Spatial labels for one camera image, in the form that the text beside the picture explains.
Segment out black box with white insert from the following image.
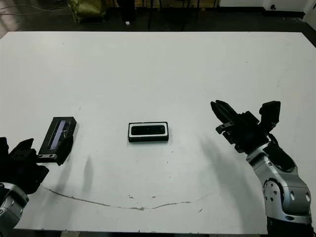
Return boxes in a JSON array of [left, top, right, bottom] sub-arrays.
[[127, 121, 169, 143]]

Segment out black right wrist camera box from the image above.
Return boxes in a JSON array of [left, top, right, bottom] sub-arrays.
[[258, 100, 281, 130]]

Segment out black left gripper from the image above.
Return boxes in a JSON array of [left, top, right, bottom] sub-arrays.
[[0, 135, 75, 196]]

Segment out black upright floor object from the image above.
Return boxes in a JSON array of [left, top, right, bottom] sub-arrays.
[[119, 0, 136, 23]]

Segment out black box lid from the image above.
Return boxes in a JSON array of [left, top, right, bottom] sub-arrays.
[[38, 116, 79, 163]]

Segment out black office chair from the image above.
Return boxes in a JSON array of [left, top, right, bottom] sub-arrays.
[[148, 0, 201, 32]]

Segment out white board panel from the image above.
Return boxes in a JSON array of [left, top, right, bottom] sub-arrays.
[[305, 0, 316, 47]]

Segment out olive green bag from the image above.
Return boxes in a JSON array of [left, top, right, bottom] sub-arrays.
[[68, 0, 107, 24]]

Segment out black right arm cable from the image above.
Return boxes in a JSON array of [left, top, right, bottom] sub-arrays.
[[268, 133, 281, 149]]

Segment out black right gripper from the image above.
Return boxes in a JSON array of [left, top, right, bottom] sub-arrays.
[[210, 100, 270, 155]]

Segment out black slim camera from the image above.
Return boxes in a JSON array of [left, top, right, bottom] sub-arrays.
[[130, 125, 165, 136]]

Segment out white cabinet with black knob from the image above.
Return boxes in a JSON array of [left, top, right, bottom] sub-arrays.
[[263, 0, 307, 12]]

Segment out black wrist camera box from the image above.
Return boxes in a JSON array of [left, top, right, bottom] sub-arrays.
[[0, 137, 9, 155], [258, 100, 281, 130]]

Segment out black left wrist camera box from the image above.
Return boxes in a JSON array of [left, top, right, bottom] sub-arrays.
[[0, 137, 9, 155]]

